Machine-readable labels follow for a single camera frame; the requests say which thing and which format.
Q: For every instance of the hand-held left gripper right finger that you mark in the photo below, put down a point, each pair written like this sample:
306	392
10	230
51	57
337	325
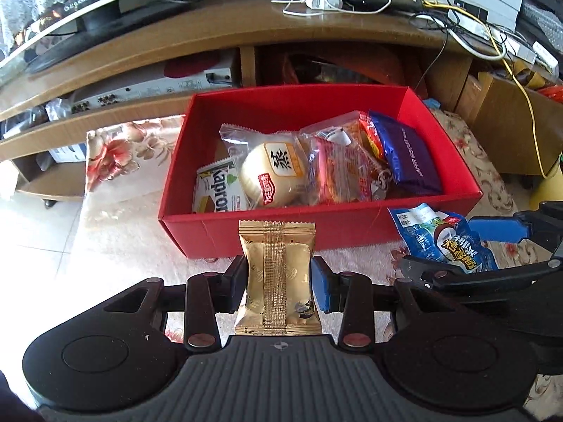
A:
324	288

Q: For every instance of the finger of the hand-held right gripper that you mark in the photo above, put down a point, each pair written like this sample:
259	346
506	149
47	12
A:
497	229
484	279

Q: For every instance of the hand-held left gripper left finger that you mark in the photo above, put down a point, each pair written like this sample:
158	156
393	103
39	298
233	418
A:
233	285

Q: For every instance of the gold snack packet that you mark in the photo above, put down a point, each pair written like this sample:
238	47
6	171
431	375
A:
277	272

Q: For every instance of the red cardboard box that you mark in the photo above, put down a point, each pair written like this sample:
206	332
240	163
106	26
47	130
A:
352	233

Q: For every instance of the blue candy packet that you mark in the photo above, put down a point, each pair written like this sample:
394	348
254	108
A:
431	233

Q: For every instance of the green white wafer packet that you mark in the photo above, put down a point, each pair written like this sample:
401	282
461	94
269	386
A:
215	189

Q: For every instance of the dark blue wafer packet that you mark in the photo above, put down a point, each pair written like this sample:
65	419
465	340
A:
409	158

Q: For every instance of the pink clear snack packet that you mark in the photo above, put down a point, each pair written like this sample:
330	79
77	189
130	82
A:
338	171

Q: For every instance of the clear bun packet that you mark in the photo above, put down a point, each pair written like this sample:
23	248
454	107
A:
268	171

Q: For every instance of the white packet with red label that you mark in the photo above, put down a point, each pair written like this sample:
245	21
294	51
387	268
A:
381	180

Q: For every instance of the red chips packet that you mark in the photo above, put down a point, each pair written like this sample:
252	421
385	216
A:
371	134

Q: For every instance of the orange snack packet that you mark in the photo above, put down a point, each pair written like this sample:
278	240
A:
347	129

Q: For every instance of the blue plastic scrap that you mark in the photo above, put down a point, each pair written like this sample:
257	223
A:
432	103

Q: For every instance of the floral tablecloth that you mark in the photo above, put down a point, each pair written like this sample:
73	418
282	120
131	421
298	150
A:
123	149

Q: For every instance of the white power strip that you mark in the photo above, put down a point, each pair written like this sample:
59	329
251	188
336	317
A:
523	50

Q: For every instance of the blue white box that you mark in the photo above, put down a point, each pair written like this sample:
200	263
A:
66	154

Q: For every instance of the white media player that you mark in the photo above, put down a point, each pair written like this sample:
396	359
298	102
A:
154	88

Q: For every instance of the orange plastic bag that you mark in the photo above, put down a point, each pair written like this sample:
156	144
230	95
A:
352	68

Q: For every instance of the dark red pouch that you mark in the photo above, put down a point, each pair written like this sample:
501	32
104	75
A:
189	66

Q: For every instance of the clear plastic bag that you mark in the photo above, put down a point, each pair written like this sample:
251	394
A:
59	110

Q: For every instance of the dark cloth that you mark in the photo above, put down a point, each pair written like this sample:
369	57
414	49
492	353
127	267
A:
13	400

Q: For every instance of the wooden TV stand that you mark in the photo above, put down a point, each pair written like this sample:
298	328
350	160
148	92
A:
220	30

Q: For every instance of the white power adapter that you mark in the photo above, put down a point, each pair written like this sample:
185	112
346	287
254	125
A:
323	2

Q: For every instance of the black television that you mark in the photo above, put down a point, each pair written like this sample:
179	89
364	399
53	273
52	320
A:
132	11

